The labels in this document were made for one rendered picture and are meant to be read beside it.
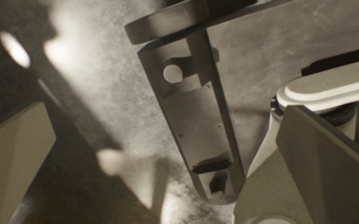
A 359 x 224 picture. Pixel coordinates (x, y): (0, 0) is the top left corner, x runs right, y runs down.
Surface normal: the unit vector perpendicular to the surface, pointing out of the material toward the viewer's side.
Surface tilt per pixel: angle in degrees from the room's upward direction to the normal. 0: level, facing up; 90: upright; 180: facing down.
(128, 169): 0
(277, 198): 115
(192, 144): 0
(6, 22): 0
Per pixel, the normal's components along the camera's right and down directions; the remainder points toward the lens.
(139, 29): -0.47, 0.51
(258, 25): -0.07, 0.48
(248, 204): -0.25, -0.97
